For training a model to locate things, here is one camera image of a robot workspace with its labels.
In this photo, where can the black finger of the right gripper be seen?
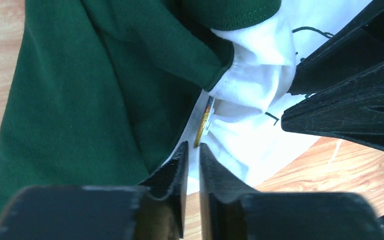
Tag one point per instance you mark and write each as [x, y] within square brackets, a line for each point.
[352, 110]

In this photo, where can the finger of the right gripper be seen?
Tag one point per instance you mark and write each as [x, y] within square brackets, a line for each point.
[355, 48]

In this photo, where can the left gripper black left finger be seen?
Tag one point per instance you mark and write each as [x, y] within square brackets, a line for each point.
[151, 210]

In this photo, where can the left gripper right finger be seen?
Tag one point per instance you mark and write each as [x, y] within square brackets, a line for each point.
[233, 210]

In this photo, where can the white green garment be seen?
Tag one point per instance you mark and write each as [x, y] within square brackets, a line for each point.
[104, 91]

